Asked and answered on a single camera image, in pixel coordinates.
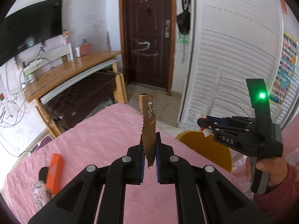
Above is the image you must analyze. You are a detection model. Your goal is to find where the pink slipper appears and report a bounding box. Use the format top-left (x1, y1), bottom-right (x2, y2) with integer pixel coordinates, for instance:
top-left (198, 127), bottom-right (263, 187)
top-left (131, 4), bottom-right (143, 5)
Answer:
top-left (35, 136), bottom-right (52, 150)

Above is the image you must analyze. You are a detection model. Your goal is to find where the long orange box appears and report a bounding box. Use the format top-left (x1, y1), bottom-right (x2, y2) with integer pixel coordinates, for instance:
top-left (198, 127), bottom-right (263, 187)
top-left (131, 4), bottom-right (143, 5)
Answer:
top-left (45, 153), bottom-right (64, 196)

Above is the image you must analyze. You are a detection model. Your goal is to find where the person's right forearm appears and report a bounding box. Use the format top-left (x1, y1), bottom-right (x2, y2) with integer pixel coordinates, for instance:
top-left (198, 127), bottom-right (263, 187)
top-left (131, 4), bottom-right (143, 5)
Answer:
top-left (253, 163), bottom-right (299, 224)

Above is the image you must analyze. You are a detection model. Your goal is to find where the small white red wrapper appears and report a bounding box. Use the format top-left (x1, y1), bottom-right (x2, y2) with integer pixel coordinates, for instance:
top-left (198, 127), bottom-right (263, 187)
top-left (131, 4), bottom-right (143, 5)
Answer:
top-left (198, 113), bottom-right (212, 137)

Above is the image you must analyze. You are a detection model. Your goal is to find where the brown tufted ottoman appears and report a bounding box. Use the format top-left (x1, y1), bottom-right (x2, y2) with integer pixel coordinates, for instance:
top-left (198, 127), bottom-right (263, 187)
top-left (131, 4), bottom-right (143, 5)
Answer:
top-left (42, 71), bottom-right (117, 130)

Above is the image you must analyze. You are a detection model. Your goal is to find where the wooden desk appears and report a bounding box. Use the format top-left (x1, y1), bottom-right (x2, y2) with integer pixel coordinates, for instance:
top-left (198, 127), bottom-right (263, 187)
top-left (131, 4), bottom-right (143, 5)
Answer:
top-left (23, 50), bottom-right (128, 138)

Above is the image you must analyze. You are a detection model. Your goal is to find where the white louvered wardrobe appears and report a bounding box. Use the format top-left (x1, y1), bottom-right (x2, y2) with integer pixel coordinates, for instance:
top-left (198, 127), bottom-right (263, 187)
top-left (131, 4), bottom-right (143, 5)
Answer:
top-left (178, 0), bottom-right (299, 133)

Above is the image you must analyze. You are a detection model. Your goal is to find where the white chair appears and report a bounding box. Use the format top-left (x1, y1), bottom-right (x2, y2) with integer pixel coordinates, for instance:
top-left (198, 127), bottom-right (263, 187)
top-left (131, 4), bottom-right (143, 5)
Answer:
top-left (40, 42), bottom-right (73, 63)

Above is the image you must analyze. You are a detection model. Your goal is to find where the dark brown door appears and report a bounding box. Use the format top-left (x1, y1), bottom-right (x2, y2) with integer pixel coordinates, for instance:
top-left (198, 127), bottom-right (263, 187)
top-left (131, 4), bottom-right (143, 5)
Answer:
top-left (119, 0), bottom-right (176, 96)

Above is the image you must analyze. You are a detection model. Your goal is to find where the brown foil packet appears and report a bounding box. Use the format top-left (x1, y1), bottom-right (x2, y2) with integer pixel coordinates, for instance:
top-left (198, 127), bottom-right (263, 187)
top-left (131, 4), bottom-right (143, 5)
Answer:
top-left (138, 94), bottom-right (157, 168)

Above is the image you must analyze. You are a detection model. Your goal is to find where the orange sticker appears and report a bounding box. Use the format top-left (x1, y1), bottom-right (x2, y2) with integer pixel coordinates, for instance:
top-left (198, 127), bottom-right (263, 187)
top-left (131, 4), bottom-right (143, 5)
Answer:
top-left (279, 0), bottom-right (290, 17)

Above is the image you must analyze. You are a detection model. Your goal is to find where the pink tablecloth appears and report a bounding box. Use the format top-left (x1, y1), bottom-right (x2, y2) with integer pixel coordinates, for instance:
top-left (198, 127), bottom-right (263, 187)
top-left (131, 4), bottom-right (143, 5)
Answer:
top-left (0, 103), bottom-right (257, 224)

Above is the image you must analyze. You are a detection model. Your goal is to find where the black wall television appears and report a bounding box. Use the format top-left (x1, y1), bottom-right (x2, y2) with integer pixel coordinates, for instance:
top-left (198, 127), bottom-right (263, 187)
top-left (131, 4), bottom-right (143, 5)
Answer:
top-left (0, 0), bottom-right (63, 67)

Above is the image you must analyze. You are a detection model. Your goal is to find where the person's right hand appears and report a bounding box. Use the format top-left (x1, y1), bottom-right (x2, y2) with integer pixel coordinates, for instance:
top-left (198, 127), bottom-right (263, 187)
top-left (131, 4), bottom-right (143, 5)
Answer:
top-left (245, 155), bottom-right (288, 188)

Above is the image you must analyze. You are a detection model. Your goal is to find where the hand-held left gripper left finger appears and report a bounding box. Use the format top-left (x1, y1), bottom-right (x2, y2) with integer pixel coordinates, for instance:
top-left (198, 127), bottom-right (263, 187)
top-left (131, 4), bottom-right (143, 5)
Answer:
top-left (27, 132), bottom-right (144, 224)

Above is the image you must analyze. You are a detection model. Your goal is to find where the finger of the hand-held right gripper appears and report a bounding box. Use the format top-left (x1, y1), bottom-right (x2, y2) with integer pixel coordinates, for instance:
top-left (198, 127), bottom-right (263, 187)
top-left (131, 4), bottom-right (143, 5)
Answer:
top-left (197, 118), bottom-right (252, 135)
top-left (206, 116), bottom-right (256, 127)

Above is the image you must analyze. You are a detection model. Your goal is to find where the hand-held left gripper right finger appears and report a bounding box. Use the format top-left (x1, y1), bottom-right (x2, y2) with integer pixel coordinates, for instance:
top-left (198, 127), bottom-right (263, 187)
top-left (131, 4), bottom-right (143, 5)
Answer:
top-left (155, 132), bottom-right (274, 224)

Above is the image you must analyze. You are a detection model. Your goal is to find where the tangle of cables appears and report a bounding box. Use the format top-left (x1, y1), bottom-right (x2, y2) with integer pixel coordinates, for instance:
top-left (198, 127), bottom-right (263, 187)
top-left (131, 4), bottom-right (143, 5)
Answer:
top-left (0, 58), bottom-right (35, 157)

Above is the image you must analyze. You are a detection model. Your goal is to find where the black hanging bag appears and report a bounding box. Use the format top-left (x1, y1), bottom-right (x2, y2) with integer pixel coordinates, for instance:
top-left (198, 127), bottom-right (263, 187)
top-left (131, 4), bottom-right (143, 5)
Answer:
top-left (176, 10), bottom-right (191, 35)

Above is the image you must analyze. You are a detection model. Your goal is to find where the colourful wall poster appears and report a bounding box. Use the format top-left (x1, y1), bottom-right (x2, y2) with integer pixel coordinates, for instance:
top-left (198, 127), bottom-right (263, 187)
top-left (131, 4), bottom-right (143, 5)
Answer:
top-left (269, 31), bottom-right (299, 105)

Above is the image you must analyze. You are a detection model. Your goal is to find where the pink tissue box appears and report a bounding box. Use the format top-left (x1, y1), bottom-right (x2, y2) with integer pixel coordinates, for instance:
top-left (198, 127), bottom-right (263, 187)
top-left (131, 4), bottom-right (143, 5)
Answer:
top-left (79, 44), bottom-right (91, 57)

